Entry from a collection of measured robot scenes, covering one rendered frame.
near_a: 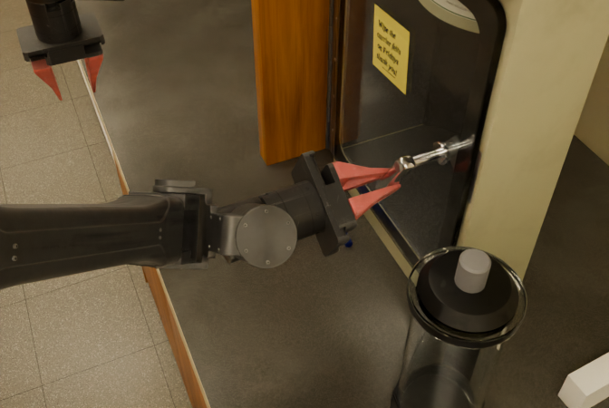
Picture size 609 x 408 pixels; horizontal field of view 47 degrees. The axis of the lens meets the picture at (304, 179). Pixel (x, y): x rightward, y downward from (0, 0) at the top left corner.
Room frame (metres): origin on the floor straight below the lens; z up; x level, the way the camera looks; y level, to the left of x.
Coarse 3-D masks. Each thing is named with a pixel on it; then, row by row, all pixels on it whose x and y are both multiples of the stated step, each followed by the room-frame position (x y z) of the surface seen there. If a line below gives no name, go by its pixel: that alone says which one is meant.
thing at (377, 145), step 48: (384, 0) 0.67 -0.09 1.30; (432, 0) 0.59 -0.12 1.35; (480, 0) 0.53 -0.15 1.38; (432, 48) 0.58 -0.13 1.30; (480, 48) 0.52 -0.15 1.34; (384, 96) 0.65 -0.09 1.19; (432, 96) 0.57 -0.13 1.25; (480, 96) 0.51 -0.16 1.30; (336, 144) 0.76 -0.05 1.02; (384, 144) 0.64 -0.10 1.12; (432, 144) 0.56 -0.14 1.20; (432, 192) 0.55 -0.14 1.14; (432, 240) 0.53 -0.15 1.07
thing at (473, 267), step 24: (432, 264) 0.41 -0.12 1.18; (456, 264) 0.41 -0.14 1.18; (480, 264) 0.39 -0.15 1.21; (432, 288) 0.38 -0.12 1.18; (456, 288) 0.38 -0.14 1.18; (480, 288) 0.38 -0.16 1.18; (504, 288) 0.38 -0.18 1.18; (432, 312) 0.37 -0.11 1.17; (456, 312) 0.36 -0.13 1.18; (480, 312) 0.36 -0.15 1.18; (504, 312) 0.36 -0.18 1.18
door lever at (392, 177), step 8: (440, 144) 0.54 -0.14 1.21; (424, 152) 0.54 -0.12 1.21; (432, 152) 0.54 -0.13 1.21; (440, 152) 0.54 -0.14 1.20; (400, 160) 0.52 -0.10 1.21; (408, 160) 0.52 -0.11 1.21; (416, 160) 0.53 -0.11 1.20; (424, 160) 0.53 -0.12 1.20; (432, 160) 0.53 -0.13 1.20; (440, 160) 0.54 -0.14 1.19; (392, 168) 0.53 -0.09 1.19; (400, 168) 0.52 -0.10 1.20; (408, 168) 0.52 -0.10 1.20; (384, 176) 0.55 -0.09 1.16; (392, 176) 0.53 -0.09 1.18; (400, 176) 0.52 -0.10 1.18; (376, 184) 0.56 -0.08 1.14; (384, 184) 0.54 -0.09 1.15; (392, 184) 0.54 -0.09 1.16
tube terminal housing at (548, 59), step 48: (528, 0) 0.50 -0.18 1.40; (576, 0) 0.52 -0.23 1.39; (528, 48) 0.51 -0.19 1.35; (576, 48) 0.53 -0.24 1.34; (528, 96) 0.51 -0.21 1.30; (576, 96) 0.54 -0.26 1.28; (480, 144) 0.51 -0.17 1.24; (528, 144) 0.52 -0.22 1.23; (480, 192) 0.50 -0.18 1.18; (528, 192) 0.53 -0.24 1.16; (384, 240) 0.64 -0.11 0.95; (480, 240) 0.51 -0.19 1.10; (528, 240) 0.54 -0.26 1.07
